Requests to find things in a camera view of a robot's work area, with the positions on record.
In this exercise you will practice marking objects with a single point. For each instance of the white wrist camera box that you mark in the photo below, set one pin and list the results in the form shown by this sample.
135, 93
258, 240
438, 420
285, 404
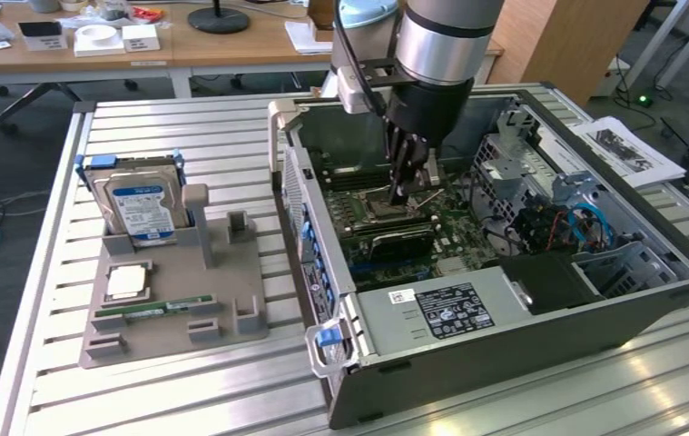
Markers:
357, 95

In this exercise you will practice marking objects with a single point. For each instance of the metal socket cover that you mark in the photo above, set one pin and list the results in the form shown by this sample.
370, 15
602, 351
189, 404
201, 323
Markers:
437, 175

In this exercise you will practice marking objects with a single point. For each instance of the perforated metal disk bay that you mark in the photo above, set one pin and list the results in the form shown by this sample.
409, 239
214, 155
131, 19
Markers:
502, 200

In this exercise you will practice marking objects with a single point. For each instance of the grey cup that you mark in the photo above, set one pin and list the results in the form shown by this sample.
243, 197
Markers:
45, 5

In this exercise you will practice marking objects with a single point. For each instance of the black device with green light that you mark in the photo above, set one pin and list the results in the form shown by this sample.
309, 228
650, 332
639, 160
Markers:
643, 99

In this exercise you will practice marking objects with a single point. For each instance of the white tape roll on box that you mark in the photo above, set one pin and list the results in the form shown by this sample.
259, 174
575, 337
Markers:
99, 41

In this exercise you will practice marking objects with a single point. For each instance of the green RAM stick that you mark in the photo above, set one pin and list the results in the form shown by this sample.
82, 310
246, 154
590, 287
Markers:
150, 306

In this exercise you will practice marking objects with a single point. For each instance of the white box with red button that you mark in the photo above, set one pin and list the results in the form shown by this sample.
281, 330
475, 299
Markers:
614, 82

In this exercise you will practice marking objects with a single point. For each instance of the silver chipset heatsink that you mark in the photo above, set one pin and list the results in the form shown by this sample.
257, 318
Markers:
450, 267

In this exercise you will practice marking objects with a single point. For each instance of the white papers on desk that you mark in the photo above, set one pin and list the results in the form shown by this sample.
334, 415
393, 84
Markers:
309, 41

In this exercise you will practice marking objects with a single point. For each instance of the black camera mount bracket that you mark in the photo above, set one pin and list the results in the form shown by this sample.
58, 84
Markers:
387, 72

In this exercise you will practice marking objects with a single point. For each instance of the white box with black top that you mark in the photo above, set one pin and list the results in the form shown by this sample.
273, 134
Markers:
45, 36

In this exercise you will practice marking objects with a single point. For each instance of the grey plastic parts rack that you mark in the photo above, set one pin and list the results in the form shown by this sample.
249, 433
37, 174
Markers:
181, 272

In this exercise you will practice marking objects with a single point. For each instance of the slanted metal disk bay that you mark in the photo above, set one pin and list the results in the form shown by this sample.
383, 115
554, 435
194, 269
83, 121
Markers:
629, 268

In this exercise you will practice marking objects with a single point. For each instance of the brown cardboard box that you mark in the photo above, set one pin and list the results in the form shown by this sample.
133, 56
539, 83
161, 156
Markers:
321, 13

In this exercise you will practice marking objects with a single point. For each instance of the open dark grey PC case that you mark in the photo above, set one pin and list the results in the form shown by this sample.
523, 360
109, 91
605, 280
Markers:
502, 363

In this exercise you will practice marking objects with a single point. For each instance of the grey power supply unit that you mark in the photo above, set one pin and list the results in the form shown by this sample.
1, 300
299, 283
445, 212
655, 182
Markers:
393, 327

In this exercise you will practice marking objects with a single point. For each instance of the hard disk with blue label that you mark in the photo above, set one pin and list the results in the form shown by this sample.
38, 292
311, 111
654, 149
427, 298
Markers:
138, 209

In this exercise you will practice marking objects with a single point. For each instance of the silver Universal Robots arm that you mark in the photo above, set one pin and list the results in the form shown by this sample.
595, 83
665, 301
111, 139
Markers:
442, 45

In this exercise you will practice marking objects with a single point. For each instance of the red small parts bag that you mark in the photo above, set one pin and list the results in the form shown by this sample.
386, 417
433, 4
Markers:
147, 14

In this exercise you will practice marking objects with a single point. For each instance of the green motherboard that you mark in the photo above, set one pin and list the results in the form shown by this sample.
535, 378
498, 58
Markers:
466, 247

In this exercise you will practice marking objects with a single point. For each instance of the black round lamp base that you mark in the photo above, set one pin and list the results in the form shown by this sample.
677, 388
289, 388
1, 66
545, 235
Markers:
221, 20

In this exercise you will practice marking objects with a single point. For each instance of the plain white box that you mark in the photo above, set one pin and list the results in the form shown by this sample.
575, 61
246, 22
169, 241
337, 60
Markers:
141, 38

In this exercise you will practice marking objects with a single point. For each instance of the white table frame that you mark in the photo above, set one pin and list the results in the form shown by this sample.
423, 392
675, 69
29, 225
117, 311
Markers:
638, 72

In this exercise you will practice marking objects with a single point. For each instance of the stack of printed papers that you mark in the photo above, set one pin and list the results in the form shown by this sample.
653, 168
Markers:
629, 150

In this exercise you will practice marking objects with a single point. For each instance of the dark bag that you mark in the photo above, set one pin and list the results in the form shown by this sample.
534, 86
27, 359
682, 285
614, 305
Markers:
114, 11

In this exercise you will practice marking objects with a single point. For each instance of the hard disk in blue caddy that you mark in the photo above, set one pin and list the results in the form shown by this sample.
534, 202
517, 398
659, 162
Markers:
133, 164

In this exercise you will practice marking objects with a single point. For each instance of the CPU socket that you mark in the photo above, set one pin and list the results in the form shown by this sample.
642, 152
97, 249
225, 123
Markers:
378, 206

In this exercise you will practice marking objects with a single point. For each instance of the silver CPU chip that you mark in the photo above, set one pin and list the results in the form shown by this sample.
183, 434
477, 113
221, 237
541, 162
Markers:
126, 281

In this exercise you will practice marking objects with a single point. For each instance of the wooden cabinet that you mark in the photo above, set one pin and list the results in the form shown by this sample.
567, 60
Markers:
562, 45

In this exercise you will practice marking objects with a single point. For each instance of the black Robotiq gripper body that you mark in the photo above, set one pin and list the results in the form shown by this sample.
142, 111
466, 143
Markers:
429, 109

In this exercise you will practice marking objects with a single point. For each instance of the black graphics card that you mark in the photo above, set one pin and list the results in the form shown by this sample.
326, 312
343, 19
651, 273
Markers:
402, 245

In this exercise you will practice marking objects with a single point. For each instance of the blue case latch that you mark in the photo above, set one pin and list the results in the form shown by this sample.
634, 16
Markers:
327, 338

